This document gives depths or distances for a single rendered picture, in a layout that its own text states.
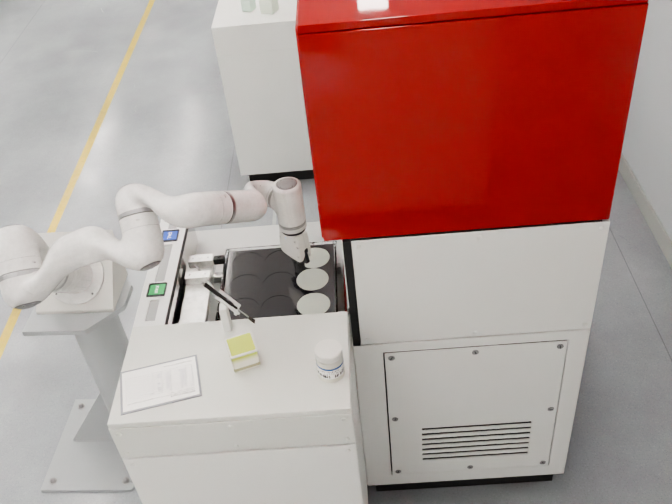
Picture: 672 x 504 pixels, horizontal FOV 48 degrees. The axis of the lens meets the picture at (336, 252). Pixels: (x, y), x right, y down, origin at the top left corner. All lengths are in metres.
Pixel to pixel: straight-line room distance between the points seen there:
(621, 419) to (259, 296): 1.56
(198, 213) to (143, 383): 0.48
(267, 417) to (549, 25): 1.13
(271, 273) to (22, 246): 0.74
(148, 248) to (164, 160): 2.83
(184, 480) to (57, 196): 2.85
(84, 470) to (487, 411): 1.59
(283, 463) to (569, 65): 1.23
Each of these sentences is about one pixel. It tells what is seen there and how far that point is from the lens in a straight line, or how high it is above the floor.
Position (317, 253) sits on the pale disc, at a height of 0.90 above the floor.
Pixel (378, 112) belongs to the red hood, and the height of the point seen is 1.59.
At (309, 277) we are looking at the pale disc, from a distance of 2.37.
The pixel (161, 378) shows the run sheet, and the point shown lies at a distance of 2.09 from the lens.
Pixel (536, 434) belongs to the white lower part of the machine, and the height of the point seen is 0.33.
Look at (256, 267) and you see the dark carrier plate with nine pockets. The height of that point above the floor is 0.90.
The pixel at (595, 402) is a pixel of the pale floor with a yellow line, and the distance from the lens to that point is 3.23.
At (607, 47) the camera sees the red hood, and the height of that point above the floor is 1.71.
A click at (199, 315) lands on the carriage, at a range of 2.36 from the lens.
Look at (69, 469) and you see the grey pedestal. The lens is 3.26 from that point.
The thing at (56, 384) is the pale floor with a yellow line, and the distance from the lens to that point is 3.60.
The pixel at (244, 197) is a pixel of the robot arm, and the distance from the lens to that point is 2.06.
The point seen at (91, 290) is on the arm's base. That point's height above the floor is 0.88.
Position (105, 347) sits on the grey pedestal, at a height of 0.64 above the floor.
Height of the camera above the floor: 2.48
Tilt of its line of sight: 40 degrees down
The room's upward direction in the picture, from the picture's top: 7 degrees counter-clockwise
